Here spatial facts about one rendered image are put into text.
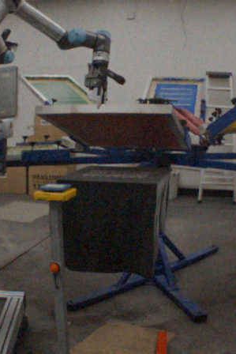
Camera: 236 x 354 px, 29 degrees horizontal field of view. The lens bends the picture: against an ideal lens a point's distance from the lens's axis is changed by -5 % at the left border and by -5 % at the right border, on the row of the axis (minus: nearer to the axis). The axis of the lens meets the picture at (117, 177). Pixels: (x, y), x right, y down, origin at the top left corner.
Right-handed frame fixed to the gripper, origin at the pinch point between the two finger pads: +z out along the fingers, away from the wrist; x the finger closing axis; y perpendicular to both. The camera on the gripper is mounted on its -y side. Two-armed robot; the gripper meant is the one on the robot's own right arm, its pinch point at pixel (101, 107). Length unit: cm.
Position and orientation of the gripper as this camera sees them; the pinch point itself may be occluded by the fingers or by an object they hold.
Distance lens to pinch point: 195.0
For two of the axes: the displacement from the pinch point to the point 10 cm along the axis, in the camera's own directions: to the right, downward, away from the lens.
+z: -0.7, 9.9, -1.1
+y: -9.7, -0.4, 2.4
